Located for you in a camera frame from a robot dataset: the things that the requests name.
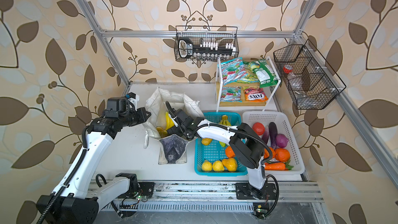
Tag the orange bell pepper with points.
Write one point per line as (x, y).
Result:
(282, 155)

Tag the purple onion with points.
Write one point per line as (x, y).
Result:
(281, 141)

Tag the red Fox's candy bag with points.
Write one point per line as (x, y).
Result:
(255, 94)

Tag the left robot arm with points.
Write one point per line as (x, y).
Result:
(70, 202)

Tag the purple eggplant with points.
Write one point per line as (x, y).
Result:
(270, 134)

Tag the black wire basket back wall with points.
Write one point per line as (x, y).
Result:
(223, 34)

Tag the yellow pear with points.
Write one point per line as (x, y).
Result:
(230, 164)

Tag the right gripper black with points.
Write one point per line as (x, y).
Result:
(175, 130)

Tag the orange fruit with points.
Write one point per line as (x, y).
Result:
(229, 152)

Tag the yellow lemon front left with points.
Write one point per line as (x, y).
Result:
(206, 166)

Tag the teal plastic basket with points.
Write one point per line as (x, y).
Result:
(214, 151)

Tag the black wire basket wall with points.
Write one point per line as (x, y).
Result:
(223, 34)
(321, 82)

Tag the teal candy bag lower shelf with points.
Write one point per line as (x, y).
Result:
(230, 94)

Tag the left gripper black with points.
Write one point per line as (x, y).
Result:
(142, 117)

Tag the teal candy bag top shelf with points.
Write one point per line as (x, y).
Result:
(232, 70)

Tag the black wire basket right wall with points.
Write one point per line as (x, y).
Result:
(321, 82)

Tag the black tool set in basket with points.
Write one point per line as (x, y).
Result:
(186, 48)

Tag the yellow banana bunch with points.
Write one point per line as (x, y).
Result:
(169, 123)

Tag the white plastic basket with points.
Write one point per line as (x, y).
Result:
(283, 127)

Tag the teal candy bag shelf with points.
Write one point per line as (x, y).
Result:
(230, 94)
(232, 70)

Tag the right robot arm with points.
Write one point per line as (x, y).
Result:
(249, 149)

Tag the green snack bag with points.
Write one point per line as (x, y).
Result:
(264, 73)

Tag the red tomato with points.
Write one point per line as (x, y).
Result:
(258, 128)

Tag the white fabric grocery bag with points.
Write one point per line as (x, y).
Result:
(160, 105)

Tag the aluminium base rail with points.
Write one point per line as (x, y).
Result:
(216, 196)

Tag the orange carrot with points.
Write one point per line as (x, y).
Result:
(278, 166)

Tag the plastic bottle red cap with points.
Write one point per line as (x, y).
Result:
(294, 80)

